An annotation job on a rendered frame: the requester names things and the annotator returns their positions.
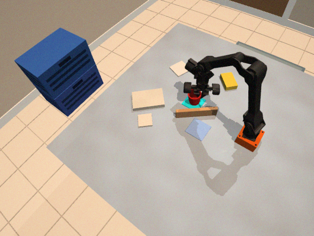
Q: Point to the light brown wooden plank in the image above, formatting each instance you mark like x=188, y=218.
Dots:
x=196, y=112

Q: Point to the beige flat square tile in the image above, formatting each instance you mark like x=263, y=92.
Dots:
x=179, y=68

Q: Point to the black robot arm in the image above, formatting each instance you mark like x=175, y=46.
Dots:
x=253, y=76

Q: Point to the yellow rectangular block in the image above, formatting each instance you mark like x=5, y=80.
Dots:
x=228, y=81

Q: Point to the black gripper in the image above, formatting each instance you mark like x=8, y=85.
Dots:
x=204, y=87

